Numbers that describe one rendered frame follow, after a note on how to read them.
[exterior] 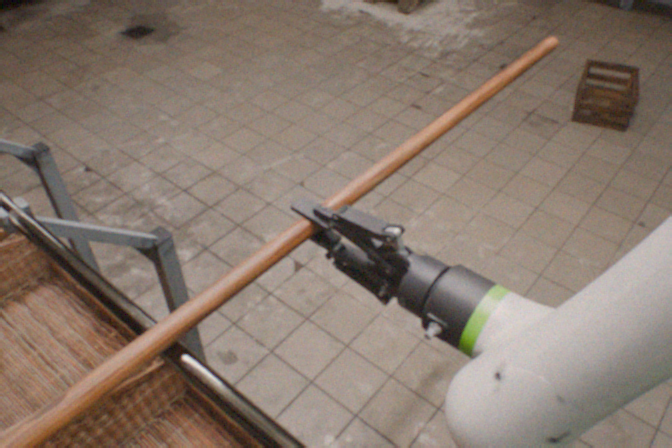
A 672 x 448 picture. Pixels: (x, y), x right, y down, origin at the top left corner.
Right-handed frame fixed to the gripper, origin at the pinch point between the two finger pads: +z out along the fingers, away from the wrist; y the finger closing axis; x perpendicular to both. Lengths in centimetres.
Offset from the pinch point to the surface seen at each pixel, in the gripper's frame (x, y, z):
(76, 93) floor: 89, 119, 285
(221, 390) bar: -25.8, 1.5, -9.3
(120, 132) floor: 81, 119, 225
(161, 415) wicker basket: -21, 60, 29
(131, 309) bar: -25.6, 1.5, 7.8
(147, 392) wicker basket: -22, 50, 29
